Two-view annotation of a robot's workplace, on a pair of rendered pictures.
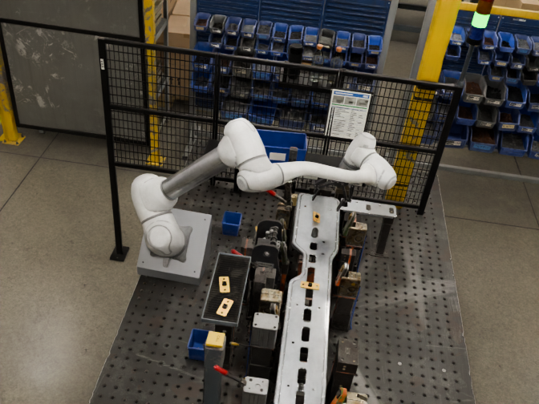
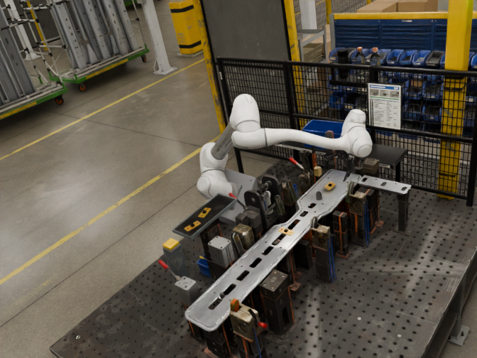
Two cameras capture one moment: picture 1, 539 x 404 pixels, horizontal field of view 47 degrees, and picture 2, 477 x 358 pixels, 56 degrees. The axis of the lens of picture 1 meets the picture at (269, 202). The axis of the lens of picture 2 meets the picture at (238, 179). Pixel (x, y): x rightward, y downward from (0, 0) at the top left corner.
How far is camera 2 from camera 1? 1.48 m
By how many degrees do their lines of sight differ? 35
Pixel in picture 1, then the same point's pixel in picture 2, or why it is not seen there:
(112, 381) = (148, 274)
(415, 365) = (372, 324)
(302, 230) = (312, 194)
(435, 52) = (453, 41)
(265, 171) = (249, 131)
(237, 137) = (236, 106)
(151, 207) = (204, 163)
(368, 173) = (343, 140)
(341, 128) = (381, 118)
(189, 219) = (241, 179)
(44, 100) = not seen: hidden behind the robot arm
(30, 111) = not seen: hidden behind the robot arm
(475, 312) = not seen: outside the picture
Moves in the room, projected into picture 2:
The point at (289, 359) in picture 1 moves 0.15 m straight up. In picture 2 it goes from (229, 275) to (223, 252)
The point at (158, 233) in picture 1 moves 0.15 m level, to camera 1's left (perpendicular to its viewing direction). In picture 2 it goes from (202, 181) to (185, 177)
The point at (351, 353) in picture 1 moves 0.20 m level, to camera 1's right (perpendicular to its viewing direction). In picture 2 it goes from (275, 281) to (314, 296)
